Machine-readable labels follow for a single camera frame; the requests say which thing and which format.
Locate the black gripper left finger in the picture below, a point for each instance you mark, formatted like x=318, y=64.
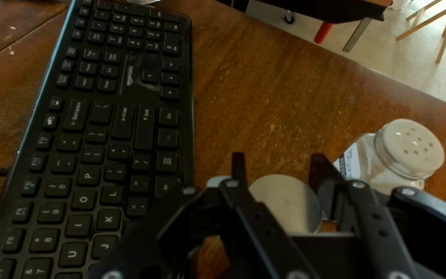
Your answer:
x=243, y=217

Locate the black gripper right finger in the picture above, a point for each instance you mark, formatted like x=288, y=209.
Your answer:
x=367, y=222

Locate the silver round bottle lid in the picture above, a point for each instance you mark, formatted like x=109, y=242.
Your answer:
x=285, y=203

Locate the glass spice shaker bottle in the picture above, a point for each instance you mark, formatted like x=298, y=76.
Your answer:
x=409, y=147

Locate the black computer keyboard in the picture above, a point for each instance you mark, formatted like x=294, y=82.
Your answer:
x=104, y=102

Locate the wooden tripod legs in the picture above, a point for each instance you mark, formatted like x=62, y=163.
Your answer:
x=440, y=20

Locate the robot stand with wooden edge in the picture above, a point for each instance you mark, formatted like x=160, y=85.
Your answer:
x=310, y=8

